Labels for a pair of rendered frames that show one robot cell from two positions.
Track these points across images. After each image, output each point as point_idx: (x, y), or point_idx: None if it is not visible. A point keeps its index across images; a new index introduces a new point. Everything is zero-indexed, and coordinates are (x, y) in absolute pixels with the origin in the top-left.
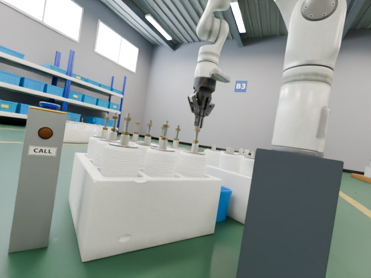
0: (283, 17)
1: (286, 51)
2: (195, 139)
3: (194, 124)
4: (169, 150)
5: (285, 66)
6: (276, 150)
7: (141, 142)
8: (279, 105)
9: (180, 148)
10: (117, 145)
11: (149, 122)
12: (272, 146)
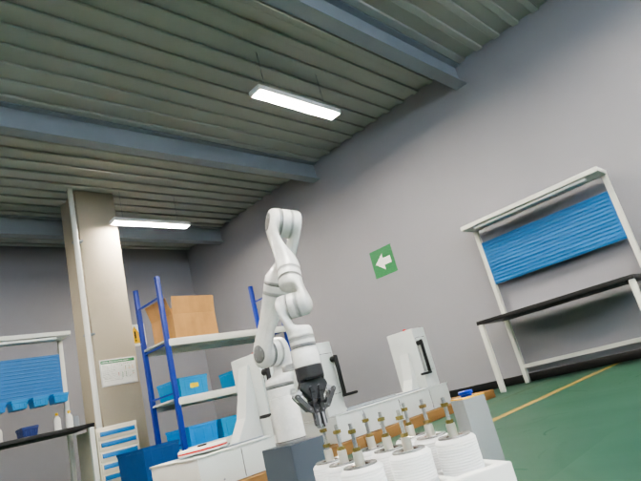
0: (273, 337)
1: (293, 371)
2: (327, 442)
3: (327, 422)
4: (367, 447)
5: (292, 381)
6: (306, 438)
7: (397, 450)
8: (299, 407)
9: (339, 461)
10: (415, 432)
11: (381, 415)
12: (304, 437)
